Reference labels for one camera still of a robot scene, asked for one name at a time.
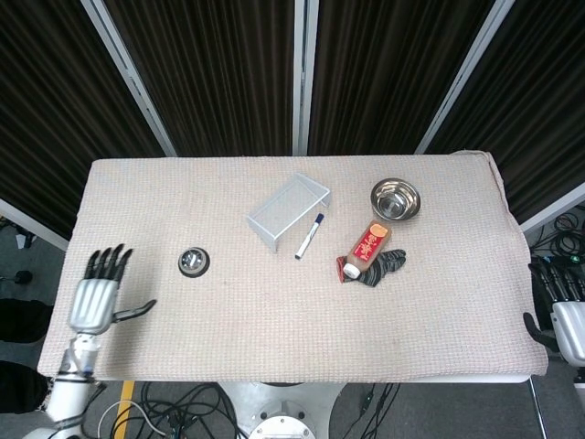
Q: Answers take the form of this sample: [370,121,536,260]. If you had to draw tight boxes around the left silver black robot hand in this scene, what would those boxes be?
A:
[67,243,158,335]

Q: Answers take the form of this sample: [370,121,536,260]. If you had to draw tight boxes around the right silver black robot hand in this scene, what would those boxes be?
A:
[522,257,585,363]

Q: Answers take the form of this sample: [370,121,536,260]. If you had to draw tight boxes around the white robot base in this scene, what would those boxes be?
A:
[218,381,349,439]

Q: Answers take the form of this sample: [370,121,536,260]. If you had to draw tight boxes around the metal table leg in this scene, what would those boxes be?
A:
[528,377,548,439]

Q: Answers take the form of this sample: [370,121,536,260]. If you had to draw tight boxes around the beige waffle tablecloth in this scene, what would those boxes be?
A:
[37,149,549,383]

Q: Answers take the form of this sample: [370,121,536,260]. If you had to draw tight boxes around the black grey striped sock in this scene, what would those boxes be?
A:
[349,248,407,289]

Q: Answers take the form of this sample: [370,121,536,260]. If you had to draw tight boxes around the black corrugated partition panel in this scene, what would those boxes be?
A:
[424,0,585,221]
[308,0,495,156]
[103,0,299,157]
[0,0,166,240]

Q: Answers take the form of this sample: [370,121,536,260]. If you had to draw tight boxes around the stainless steel bowl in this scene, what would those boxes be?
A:
[369,177,421,221]

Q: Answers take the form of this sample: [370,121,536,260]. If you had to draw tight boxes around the brown sauce bottle red label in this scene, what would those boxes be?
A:
[343,219,393,279]

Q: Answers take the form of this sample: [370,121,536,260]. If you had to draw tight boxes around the white marker pen blue cap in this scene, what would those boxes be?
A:
[293,212,325,262]

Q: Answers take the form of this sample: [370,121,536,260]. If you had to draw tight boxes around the black cable tangle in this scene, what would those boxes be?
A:
[529,208,585,257]

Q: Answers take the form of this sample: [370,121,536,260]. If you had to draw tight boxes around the silver aluminium partition post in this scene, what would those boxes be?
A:
[414,0,509,155]
[519,193,585,233]
[0,198,70,252]
[80,0,177,157]
[291,0,320,156]

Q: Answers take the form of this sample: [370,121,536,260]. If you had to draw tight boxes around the white cable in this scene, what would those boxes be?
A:
[97,399,168,439]

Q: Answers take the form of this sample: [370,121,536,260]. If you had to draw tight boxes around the black cable bundle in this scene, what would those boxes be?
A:
[136,381,241,439]

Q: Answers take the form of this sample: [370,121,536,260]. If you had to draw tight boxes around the black cable with inline box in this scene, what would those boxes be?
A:
[354,381,399,418]

